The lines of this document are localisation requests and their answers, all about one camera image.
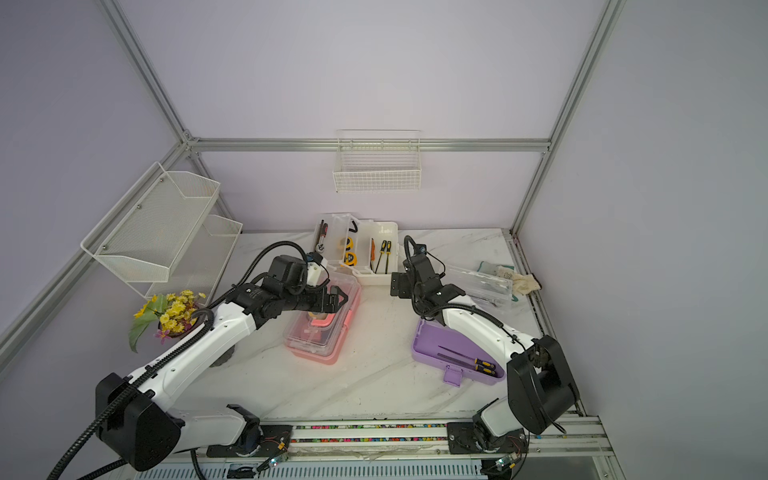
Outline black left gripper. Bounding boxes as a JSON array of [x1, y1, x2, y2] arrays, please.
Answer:
[[284, 285, 348, 313]]

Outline pink clear-lid toolbox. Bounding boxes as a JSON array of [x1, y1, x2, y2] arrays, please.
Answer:
[[284, 273, 362, 365]]

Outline white plastic toolbox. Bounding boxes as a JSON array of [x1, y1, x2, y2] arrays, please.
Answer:
[[311, 213, 400, 286]]

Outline purple clear-lid toolbox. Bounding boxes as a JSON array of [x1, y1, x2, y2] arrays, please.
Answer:
[[411, 266, 518, 387]]

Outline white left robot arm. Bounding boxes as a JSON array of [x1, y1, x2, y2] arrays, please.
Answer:
[[95, 283, 349, 471]]

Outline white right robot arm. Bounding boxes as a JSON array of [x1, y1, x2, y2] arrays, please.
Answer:
[[391, 271, 580, 448]]

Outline yellow black screwdriver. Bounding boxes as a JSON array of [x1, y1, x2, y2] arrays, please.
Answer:
[[374, 240, 391, 274], [381, 240, 392, 274]]

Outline yellow black tape measure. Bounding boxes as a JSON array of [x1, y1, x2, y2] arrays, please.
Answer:
[[343, 237, 357, 266]]

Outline white dotted green-cuffed glove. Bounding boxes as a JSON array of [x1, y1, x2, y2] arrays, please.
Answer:
[[477, 261, 519, 302]]

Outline cream printed work glove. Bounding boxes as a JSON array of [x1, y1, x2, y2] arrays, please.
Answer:
[[496, 266, 541, 296]]

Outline yellow flowers in pot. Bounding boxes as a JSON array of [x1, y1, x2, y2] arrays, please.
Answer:
[[128, 290, 207, 353]]

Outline white mesh two-tier shelf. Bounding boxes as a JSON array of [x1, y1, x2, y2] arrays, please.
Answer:
[[81, 163, 242, 300]]

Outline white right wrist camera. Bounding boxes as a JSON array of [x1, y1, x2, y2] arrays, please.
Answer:
[[409, 244, 435, 281]]

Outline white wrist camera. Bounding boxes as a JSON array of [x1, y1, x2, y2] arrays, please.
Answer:
[[269, 251, 326, 289], [409, 244, 435, 281]]

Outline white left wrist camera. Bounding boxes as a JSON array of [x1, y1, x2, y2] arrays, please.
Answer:
[[269, 251, 326, 289]]

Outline white wire wall basket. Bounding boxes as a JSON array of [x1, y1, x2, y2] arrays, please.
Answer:
[[333, 129, 422, 194]]

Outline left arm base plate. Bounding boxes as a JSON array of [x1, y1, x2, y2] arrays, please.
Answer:
[[206, 424, 293, 458]]

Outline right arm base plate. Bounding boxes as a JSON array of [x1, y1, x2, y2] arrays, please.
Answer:
[[446, 422, 528, 454]]

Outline black corrugated cable conduit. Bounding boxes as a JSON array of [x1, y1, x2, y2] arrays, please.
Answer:
[[46, 239, 319, 480]]

